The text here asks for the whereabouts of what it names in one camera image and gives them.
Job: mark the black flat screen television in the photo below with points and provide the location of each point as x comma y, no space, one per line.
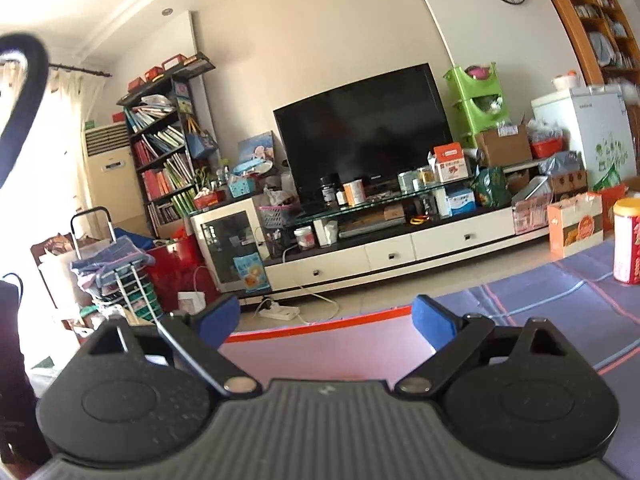
370,130

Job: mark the white power strip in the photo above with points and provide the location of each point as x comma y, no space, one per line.
276,312

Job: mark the wooden bookshelf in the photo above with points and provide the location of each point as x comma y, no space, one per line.
602,39

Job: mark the brown cardboard box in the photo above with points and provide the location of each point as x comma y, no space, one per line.
504,146

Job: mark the white TV cabinet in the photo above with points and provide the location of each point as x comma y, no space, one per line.
232,239

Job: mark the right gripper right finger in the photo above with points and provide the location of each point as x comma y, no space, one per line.
456,340

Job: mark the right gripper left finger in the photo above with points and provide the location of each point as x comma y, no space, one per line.
196,339

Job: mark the red gift bag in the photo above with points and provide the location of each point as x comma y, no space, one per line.
180,267

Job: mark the orange cardboard box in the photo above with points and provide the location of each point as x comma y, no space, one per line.
374,346

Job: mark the orange gift box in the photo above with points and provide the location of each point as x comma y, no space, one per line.
575,224

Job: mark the black bookshelf with books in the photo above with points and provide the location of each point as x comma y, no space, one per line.
169,146

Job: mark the folding cart with cloths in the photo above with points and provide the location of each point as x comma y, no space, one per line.
116,277

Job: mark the green stacking storage bins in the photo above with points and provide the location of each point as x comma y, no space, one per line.
478,100

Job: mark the red yellow lidded canister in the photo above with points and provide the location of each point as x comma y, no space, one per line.
626,263

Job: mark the white standing air conditioner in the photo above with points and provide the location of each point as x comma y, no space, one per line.
112,177

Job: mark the white chest freezer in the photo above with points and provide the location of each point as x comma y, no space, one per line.
596,125

